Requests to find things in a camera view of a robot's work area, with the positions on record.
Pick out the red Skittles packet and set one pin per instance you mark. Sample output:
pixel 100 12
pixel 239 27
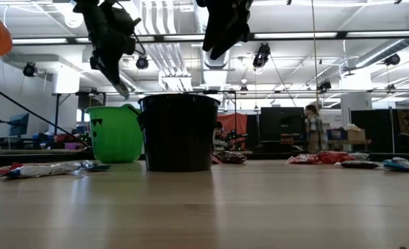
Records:
pixel 303 159
pixel 215 160
pixel 0 169
pixel 334 157

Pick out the black background rack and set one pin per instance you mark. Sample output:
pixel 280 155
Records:
pixel 56 114

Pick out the orange cloth panel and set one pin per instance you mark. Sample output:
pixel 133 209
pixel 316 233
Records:
pixel 234 121

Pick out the black office chair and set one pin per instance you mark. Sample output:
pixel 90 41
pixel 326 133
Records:
pixel 406 143

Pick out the black beam with light strips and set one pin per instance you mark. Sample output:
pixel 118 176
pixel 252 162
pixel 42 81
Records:
pixel 342 34

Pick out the black hanging ceiling camera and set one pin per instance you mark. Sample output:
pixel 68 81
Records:
pixel 324 85
pixel 142 62
pixel 392 59
pixel 261 55
pixel 30 69

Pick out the large black cabinet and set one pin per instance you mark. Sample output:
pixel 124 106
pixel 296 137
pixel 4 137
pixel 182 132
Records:
pixel 282 121

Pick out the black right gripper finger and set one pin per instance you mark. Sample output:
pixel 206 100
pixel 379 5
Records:
pixel 235 34
pixel 214 32

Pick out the blue storage bin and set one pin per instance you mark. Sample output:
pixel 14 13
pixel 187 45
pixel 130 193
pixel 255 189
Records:
pixel 335 135

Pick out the silver ventilation duct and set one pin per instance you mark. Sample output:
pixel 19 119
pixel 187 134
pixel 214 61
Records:
pixel 380 53

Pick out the computer monitor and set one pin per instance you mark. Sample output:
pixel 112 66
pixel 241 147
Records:
pixel 19 124

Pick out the black partition wall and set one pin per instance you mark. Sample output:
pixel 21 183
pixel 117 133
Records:
pixel 373 128

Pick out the green plastic bucket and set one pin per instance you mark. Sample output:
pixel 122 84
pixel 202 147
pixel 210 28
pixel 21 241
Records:
pixel 116 138

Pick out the person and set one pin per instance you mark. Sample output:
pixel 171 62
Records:
pixel 219 133
pixel 315 128

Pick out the small background robot arm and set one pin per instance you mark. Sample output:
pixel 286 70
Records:
pixel 235 136

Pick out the cardboard box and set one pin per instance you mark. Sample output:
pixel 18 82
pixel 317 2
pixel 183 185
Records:
pixel 356 135

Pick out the ribbed grey ceiling duct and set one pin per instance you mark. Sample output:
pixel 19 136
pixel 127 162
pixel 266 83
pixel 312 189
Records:
pixel 221 64

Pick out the wooden background table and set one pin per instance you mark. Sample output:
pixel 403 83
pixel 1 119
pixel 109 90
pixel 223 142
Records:
pixel 349 141

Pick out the brown Snickers candy bar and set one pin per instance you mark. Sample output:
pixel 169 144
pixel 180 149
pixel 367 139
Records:
pixel 360 165
pixel 232 157

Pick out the black plastic bucket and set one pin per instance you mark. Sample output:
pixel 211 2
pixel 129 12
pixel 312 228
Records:
pixel 178 135

